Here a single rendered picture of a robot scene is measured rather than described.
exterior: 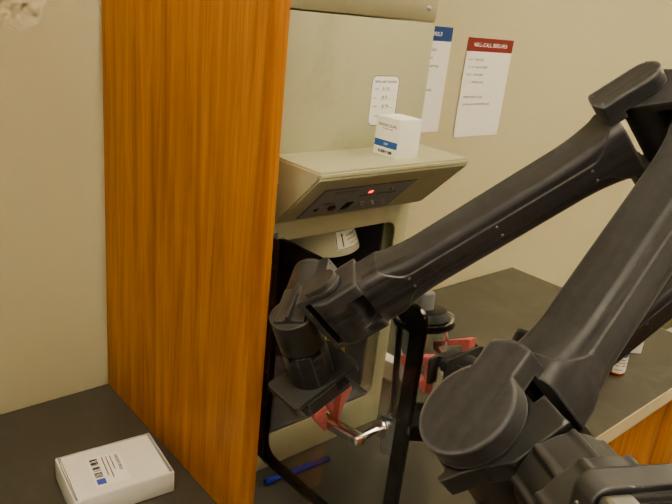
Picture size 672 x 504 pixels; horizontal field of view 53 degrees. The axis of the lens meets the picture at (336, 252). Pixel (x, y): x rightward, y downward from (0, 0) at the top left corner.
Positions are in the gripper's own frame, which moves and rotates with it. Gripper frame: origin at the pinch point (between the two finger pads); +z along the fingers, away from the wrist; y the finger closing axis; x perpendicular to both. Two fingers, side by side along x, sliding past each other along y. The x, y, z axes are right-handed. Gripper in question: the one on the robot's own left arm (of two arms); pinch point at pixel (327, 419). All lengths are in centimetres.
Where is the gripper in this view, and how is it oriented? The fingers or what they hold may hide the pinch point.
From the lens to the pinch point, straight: 93.5
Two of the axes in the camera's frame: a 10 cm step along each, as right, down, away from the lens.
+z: 2.1, 7.9, 5.8
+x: 6.2, 3.6, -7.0
